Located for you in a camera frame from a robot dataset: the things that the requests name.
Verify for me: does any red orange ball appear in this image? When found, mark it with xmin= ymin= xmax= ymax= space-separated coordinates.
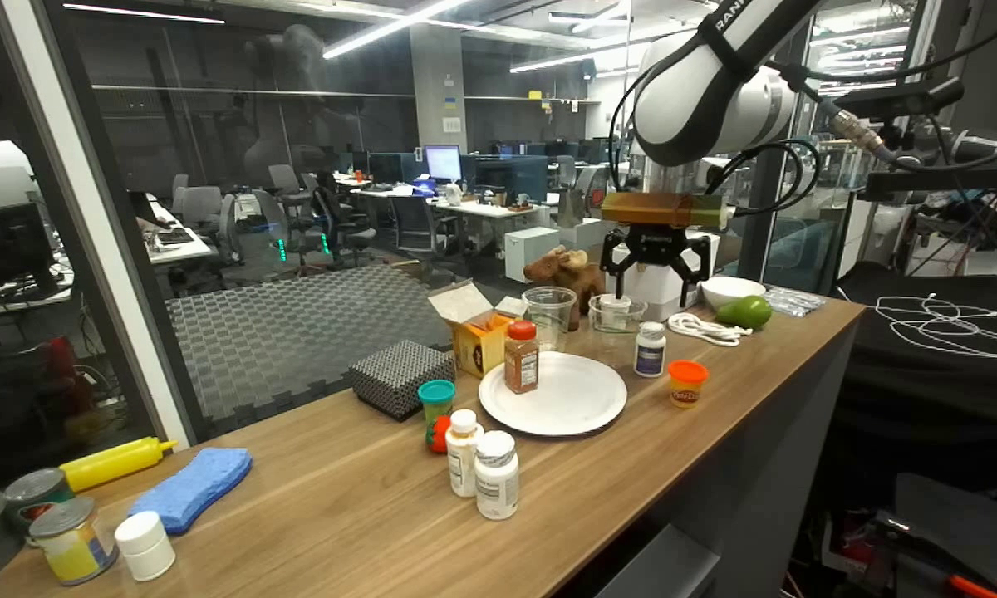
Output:
xmin=429 ymin=415 xmax=452 ymax=456

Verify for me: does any dark tin can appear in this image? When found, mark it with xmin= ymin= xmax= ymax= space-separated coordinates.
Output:
xmin=3 ymin=470 xmax=71 ymax=533

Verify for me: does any grey foam block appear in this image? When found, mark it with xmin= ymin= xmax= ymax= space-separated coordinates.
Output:
xmin=346 ymin=339 xmax=452 ymax=422

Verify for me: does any white paper plate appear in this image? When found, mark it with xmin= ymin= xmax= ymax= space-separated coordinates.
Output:
xmin=480 ymin=351 xmax=629 ymax=439

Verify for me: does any blue sponge cloth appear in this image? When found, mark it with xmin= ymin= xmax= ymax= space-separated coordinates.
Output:
xmin=129 ymin=450 xmax=254 ymax=534

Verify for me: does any white coiled cable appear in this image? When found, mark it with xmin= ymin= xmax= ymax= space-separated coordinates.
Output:
xmin=667 ymin=308 xmax=756 ymax=351

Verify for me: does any clear plastic cup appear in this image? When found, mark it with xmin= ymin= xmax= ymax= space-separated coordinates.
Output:
xmin=521 ymin=285 xmax=580 ymax=349

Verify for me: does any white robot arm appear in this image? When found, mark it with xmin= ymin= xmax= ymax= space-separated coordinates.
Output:
xmin=602 ymin=0 xmax=818 ymax=291

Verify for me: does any white paper cup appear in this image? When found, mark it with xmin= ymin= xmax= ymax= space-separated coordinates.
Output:
xmin=593 ymin=296 xmax=630 ymax=332

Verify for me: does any small white jar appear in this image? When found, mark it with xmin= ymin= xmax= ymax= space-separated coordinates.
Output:
xmin=114 ymin=513 xmax=177 ymax=580

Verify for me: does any white pill bottle blue label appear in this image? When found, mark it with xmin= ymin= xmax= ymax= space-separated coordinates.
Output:
xmin=635 ymin=321 xmax=667 ymax=375

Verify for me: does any yellow tea bag box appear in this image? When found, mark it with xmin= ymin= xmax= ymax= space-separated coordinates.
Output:
xmin=429 ymin=282 xmax=513 ymax=375

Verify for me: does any white bowl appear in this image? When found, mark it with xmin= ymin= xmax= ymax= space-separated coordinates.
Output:
xmin=698 ymin=276 xmax=765 ymax=308

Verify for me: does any green lime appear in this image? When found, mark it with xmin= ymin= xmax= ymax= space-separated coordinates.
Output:
xmin=719 ymin=296 xmax=771 ymax=328

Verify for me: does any teal lid small tub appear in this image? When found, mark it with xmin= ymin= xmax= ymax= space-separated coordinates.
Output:
xmin=414 ymin=378 xmax=454 ymax=422

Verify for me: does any white pill bottle green label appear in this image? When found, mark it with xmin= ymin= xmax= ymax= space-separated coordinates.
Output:
xmin=445 ymin=409 xmax=483 ymax=499

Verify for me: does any yellow mustard bottle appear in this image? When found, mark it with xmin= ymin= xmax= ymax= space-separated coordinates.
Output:
xmin=61 ymin=434 xmax=172 ymax=492

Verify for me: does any white pill bottle front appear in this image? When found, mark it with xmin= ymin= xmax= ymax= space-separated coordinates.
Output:
xmin=474 ymin=433 xmax=519 ymax=522

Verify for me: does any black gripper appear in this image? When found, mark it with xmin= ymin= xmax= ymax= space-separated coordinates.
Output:
xmin=602 ymin=226 xmax=710 ymax=306

